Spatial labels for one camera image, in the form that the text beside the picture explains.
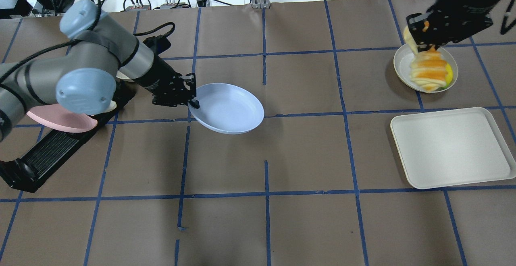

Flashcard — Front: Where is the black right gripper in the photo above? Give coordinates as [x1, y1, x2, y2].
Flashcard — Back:
[406, 10, 493, 53]

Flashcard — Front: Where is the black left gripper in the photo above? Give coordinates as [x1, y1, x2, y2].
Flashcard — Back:
[152, 73, 200, 109]

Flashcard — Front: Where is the light blue plate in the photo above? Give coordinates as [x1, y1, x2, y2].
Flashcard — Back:
[189, 83, 265, 135]

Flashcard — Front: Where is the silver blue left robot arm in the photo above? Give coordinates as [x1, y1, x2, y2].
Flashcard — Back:
[0, 0, 200, 139]

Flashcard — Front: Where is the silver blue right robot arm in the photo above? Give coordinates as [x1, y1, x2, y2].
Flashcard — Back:
[406, 0, 501, 52]

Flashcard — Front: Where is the cream plate with lemon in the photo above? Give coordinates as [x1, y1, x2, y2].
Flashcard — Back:
[393, 44, 458, 94]

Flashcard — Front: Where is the cream plate in rack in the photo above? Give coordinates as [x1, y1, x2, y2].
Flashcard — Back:
[104, 100, 117, 113]

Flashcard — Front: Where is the pink plate in rack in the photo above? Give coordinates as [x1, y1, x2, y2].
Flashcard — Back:
[26, 104, 98, 133]

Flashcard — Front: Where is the yellow lemon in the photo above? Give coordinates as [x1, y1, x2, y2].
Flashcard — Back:
[438, 63, 454, 90]

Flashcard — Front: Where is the cream rectangular tray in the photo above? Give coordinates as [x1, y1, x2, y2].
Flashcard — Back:
[389, 107, 515, 189]

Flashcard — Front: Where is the black dish rack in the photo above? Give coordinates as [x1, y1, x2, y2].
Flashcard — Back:
[0, 84, 136, 193]

